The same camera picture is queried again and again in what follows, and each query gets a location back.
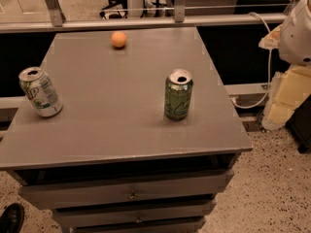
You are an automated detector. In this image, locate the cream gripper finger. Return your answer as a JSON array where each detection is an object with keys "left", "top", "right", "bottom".
[
  {"left": 261, "top": 65, "right": 311, "bottom": 130},
  {"left": 259, "top": 25, "right": 281, "bottom": 50}
]

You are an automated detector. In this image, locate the green soda can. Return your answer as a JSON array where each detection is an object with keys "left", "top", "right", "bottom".
[{"left": 164, "top": 69, "right": 193, "bottom": 120}]

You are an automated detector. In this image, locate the white 7up can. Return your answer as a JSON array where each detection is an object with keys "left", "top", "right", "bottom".
[{"left": 18, "top": 67, "right": 62, "bottom": 117}]

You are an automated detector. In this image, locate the metal railing frame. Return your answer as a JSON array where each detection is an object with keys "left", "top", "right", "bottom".
[{"left": 0, "top": 0, "right": 299, "bottom": 33}]

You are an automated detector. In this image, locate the grey drawer cabinet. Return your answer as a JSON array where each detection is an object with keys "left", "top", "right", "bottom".
[{"left": 0, "top": 26, "right": 254, "bottom": 233}]

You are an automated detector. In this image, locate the black office chair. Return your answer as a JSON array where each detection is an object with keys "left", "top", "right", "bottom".
[{"left": 99, "top": 0, "right": 128, "bottom": 19}]

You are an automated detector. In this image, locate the black shoe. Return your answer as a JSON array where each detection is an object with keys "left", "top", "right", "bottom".
[{"left": 0, "top": 203, "right": 24, "bottom": 233}]

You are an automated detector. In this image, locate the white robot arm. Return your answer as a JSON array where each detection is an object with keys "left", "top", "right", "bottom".
[{"left": 259, "top": 0, "right": 311, "bottom": 130}]

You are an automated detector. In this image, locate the orange fruit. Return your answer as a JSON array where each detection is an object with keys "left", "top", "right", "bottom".
[{"left": 111, "top": 31, "right": 127, "bottom": 48}]

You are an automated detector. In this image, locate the bottom grey drawer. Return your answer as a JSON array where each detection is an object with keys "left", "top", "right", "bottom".
[{"left": 75, "top": 216, "right": 205, "bottom": 233}]

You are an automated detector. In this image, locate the white cable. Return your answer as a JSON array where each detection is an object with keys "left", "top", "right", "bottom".
[{"left": 230, "top": 12, "right": 274, "bottom": 110}]

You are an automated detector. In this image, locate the middle grey drawer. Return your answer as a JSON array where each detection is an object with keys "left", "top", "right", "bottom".
[{"left": 53, "top": 199, "right": 217, "bottom": 227}]

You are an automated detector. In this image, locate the top grey drawer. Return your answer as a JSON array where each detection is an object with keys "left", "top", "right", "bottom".
[{"left": 19, "top": 169, "right": 234, "bottom": 210}]

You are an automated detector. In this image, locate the grey drawer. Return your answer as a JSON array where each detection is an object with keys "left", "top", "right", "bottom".
[
  {"left": 75, "top": 216, "right": 205, "bottom": 233},
  {"left": 53, "top": 199, "right": 217, "bottom": 227},
  {"left": 19, "top": 169, "right": 234, "bottom": 210}
]

